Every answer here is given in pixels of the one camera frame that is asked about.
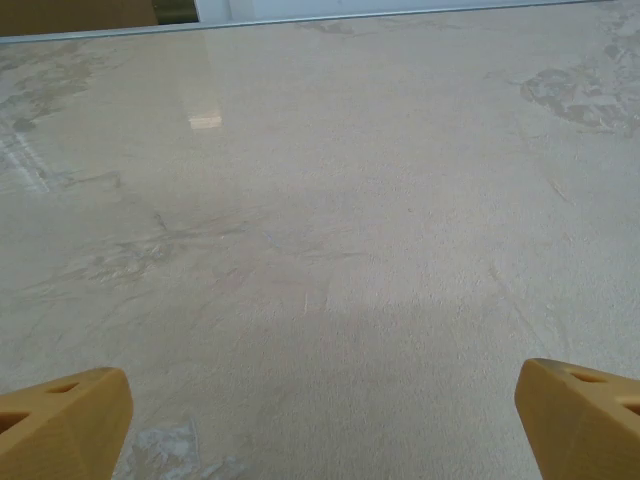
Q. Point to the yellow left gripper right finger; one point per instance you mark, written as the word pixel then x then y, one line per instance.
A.
pixel 590 430

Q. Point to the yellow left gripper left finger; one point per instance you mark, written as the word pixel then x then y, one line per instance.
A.
pixel 60 430

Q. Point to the brown door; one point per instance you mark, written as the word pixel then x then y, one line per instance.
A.
pixel 75 15

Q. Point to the aluminium table edge rail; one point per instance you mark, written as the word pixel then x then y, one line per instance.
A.
pixel 150 29

